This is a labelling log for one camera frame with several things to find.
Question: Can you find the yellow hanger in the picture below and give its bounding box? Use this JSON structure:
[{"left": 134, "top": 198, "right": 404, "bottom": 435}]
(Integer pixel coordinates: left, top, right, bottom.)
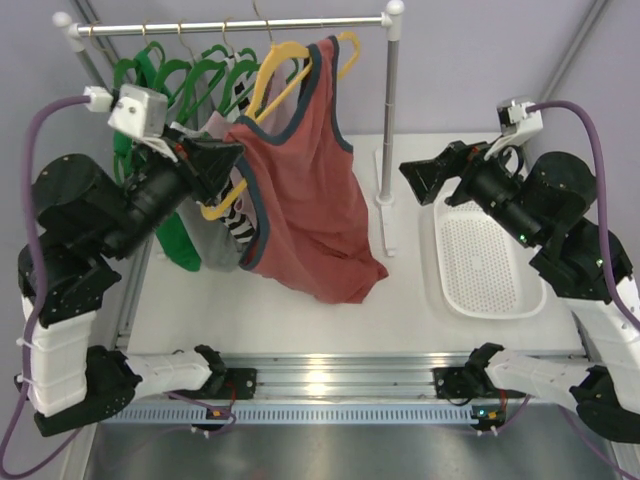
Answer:
[{"left": 226, "top": 32, "right": 367, "bottom": 232}]

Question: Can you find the red tank top blue trim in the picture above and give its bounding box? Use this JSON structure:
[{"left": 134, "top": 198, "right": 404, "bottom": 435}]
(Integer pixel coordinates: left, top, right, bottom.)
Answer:
[{"left": 224, "top": 36, "right": 388, "bottom": 304}]

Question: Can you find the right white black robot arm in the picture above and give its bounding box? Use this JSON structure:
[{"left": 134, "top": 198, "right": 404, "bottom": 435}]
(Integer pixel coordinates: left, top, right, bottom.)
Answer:
[{"left": 399, "top": 141, "right": 639, "bottom": 444}]

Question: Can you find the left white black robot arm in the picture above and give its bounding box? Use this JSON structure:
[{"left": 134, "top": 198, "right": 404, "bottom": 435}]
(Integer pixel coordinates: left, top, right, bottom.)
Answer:
[{"left": 17, "top": 129, "right": 244, "bottom": 437}]

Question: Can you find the pink tank top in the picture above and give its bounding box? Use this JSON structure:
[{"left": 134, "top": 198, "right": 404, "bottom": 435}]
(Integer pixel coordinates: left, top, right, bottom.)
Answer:
[{"left": 203, "top": 64, "right": 297, "bottom": 233}]

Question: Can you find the grey top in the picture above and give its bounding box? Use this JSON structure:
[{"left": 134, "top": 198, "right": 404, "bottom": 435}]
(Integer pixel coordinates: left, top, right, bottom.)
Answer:
[{"left": 168, "top": 93, "right": 248, "bottom": 272}]

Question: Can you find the black white striped top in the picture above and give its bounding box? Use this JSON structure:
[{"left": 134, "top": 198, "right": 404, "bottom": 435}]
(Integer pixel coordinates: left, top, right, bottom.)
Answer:
[{"left": 167, "top": 53, "right": 261, "bottom": 245}]

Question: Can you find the green top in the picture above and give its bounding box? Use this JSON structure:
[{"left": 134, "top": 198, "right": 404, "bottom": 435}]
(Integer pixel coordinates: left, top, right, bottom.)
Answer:
[{"left": 112, "top": 49, "right": 202, "bottom": 273}]

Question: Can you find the green hanger under striped top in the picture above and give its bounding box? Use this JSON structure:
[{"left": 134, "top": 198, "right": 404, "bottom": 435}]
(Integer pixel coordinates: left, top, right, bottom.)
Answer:
[{"left": 176, "top": 45, "right": 236, "bottom": 126}]

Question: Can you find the green hanger under pink top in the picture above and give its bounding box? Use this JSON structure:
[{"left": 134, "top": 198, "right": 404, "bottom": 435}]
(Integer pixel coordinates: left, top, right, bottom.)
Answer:
[{"left": 219, "top": 47, "right": 301, "bottom": 121}]

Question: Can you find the white perforated plastic basket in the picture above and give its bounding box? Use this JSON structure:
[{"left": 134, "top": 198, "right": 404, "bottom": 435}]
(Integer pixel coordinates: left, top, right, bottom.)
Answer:
[{"left": 433, "top": 198, "right": 547, "bottom": 320}]

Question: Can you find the silver clothes rack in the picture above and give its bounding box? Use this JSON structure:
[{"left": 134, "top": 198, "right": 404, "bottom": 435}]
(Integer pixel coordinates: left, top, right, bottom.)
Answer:
[{"left": 52, "top": 1, "right": 405, "bottom": 257}]

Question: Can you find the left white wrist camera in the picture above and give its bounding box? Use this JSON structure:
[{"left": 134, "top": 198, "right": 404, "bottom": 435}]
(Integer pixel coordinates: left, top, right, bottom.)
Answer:
[{"left": 83, "top": 84, "right": 178, "bottom": 163}]

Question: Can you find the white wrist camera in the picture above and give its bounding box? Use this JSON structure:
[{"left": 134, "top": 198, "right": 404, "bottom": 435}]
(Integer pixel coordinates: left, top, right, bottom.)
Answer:
[
  {"left": 83, "top": 84, "right": 178, "bottom": 163},
  {"left": 484, "top": 97, "right": 543, "bottom": 160}
]

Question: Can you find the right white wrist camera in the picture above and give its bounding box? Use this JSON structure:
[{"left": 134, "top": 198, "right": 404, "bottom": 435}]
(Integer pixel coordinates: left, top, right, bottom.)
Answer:
[{"left": 484, "top": 97, "right": 543, "bottom": 160}]

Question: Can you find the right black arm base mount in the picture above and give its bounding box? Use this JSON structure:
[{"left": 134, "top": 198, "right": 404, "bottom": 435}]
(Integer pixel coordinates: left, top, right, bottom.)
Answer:
[{"left": 433, "top": 367, "right": 498, "bottom": 401}]

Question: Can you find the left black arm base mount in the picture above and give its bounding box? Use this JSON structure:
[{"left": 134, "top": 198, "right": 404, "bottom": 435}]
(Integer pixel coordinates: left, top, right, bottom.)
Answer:
[{"left": 176, "top": 368, "right": 258, "bottom": 400}]

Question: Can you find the slotted white cable duct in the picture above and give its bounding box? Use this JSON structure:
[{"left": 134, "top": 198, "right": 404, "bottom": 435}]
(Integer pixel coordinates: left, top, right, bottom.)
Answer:
[{"left": 105, "top": 402, "right": 479, "bottom": 425}]

